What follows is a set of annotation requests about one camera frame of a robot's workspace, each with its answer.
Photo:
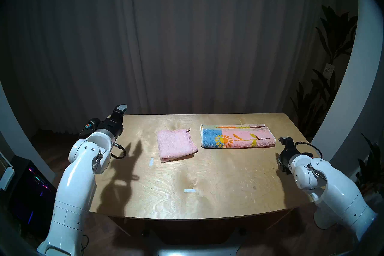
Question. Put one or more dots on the dark plant in white pot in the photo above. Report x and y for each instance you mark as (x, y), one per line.
(372, 168)

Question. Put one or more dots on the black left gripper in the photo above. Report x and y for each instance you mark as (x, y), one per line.
(114, 126)

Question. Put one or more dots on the plain pink towel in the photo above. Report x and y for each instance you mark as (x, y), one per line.
(175, 146)

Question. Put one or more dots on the black computer tower with lights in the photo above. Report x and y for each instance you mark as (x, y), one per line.
(30, 198)

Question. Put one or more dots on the small white box device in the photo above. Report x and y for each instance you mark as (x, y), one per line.
(6, 178)

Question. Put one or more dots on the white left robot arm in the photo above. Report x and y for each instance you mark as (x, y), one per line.
(75, 186)

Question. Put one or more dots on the white round plant pot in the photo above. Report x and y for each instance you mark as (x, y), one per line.
(322, 221)

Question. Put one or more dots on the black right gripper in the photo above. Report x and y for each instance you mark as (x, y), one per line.
(286, 159)

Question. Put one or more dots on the tall dark leafy plant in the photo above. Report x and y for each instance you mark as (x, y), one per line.
(318, 105)

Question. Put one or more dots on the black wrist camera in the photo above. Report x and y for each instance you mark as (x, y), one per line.
(92, 124)
(307, 155)

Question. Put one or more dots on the grey pleated curtain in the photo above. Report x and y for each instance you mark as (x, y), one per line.
(186, 36)

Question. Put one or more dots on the white paper plant tag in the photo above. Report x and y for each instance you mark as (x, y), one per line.
(328, 69)

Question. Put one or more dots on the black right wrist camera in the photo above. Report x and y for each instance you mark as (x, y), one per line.
(307, 155)

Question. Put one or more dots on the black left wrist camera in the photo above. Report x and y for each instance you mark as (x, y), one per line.
(92, 124)

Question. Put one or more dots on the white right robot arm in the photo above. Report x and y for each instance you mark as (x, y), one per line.
(339, 192)

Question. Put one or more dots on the sun and flower print towel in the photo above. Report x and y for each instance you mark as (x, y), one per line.
(240, 138)

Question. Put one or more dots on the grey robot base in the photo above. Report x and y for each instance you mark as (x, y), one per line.
(192, 251)

